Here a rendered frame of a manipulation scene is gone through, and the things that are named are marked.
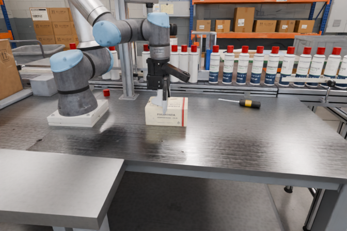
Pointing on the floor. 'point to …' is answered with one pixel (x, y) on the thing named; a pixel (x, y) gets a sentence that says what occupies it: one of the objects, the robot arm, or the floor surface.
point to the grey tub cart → (34, 51)
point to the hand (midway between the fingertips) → (167, 106)
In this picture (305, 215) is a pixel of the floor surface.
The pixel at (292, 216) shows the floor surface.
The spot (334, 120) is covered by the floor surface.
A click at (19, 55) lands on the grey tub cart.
